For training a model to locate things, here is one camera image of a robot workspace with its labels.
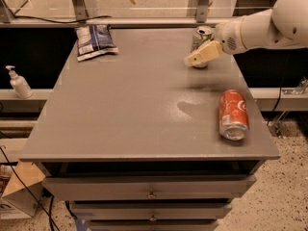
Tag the bottom grey drawer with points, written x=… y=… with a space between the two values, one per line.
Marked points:
x=159 y=225

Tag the middle grey drawer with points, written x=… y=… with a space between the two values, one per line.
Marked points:
x=151 y=210

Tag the blue chip bag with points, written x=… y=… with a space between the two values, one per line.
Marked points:
x=94 y=41

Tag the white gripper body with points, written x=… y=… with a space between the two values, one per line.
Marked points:
x=227 y=38

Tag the orange soda can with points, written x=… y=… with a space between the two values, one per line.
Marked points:
x=232 y=116

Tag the grey drawer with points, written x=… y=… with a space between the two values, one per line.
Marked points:
x=148 y=188
x=151 y=210
x=159 y=225

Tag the green white 7up can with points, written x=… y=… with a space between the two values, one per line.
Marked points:
x=200 y=35

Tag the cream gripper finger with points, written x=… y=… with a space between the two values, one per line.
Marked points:
x=207 y=51

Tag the white pump bottle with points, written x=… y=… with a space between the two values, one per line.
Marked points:
x=19 y=83

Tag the cardboard box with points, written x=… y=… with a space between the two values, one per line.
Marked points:
x=21 y=195

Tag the grey drawer cabinet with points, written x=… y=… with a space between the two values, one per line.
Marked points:
x=142 y=112

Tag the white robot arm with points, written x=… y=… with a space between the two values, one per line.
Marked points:
x=284 y=26

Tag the top grey drawer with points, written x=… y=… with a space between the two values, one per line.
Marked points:
x=148 y=188

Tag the left metal bracket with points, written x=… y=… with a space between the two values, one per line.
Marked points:
x=80 y=9

